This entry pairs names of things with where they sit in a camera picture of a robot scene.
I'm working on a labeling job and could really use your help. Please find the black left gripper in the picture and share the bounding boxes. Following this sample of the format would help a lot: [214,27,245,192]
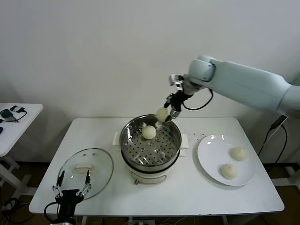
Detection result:
[52,170,92,218]

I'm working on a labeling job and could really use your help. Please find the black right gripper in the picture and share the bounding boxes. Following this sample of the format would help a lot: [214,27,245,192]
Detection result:
[164,92,192,123]

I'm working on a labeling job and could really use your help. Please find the white steamed baozi bun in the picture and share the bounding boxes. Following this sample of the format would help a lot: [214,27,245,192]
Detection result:
[231,147,248,162]
[219,163,239,180]
[142,126,157,140]
[156,107,170,122]

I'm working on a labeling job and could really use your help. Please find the glass lid with white handle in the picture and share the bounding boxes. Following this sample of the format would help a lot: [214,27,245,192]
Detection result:
[57,147,114,202]

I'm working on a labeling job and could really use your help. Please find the stainless steel steamer basket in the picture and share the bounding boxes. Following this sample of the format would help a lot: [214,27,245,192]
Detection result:
[113,114,189,171]

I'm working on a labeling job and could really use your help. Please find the dark crumb speckles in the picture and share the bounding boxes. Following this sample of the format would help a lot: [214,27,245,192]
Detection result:
[187,131,207,140]

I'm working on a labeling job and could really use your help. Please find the white round plate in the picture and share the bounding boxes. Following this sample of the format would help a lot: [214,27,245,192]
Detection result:
[196,135,256,187]

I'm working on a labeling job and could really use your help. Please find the white power strip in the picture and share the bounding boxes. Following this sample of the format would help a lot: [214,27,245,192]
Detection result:
[127,217,157,225]

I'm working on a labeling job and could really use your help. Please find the white side table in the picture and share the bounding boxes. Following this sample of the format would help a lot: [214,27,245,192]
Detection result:
[0,103,44,195]

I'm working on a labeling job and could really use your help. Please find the green small device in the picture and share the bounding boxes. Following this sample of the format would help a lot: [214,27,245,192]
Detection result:
[0,109,14,120]

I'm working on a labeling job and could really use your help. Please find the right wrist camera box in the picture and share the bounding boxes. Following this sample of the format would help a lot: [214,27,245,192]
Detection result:
[168,74,184,91]

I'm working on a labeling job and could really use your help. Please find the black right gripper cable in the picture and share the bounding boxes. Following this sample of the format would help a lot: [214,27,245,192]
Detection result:
[181,88,214,111]

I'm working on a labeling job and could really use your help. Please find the tangled floor cables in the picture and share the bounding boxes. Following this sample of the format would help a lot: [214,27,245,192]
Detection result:
[0,198,19,214]

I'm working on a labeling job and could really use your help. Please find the thin black cable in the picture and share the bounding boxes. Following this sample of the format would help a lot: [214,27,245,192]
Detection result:
[0,108,28,124]

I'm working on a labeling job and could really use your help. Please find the black power adapter cable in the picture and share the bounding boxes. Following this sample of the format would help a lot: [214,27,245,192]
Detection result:
[257,116,289,165]

